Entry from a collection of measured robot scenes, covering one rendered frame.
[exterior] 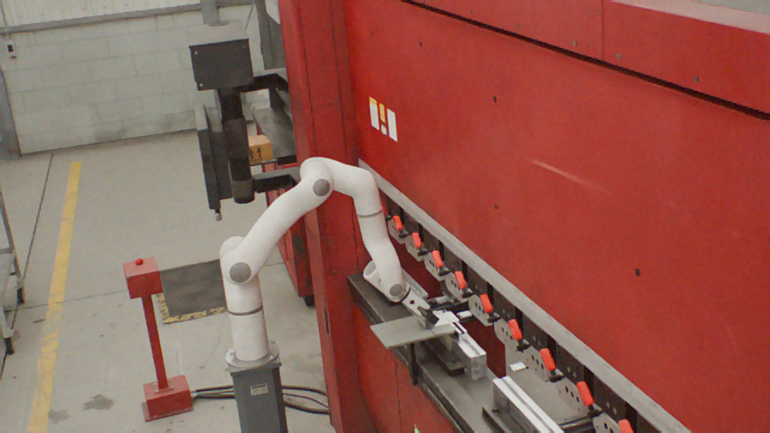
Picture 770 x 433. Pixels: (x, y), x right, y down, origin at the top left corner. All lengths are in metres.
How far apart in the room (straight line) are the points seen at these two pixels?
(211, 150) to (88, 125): 6.42
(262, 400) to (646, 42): 2.04
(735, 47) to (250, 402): 2.26
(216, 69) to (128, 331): 2.53
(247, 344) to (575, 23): 1.73
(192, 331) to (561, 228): 3.88
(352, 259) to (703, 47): 2.73
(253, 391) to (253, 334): 0.21
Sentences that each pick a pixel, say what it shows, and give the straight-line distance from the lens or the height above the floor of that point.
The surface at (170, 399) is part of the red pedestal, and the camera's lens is 5.30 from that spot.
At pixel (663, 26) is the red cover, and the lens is 2.03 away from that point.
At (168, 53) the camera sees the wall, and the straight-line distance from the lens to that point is 10.49.
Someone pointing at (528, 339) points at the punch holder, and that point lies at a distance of 2.95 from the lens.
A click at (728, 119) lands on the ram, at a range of 1.94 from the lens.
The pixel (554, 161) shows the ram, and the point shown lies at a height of 1.86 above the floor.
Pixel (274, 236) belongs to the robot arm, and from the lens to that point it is 3.36.
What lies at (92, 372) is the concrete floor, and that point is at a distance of 5.94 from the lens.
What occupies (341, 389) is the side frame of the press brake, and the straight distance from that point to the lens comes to 4.66.
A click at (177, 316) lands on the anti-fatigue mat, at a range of 6.35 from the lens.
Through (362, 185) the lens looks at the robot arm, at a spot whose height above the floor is 1.58.
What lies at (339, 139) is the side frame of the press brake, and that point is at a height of 1.49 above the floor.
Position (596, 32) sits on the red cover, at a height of 2.22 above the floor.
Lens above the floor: 2.65
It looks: 21 degrees down
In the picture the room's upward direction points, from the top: 5 degrees counter-clockwise
